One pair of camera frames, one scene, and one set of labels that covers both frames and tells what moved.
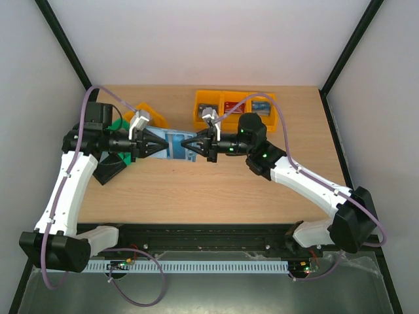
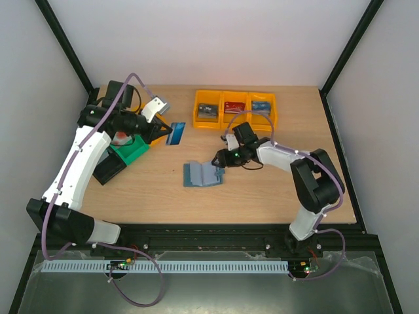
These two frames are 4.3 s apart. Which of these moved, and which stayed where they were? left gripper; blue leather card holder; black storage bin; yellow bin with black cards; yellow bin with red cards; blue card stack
Moved: left gripper; blue leather card holder
Stayed: blue card stack; yellow bin with red cards; yellow bin with black cards; black storage bin
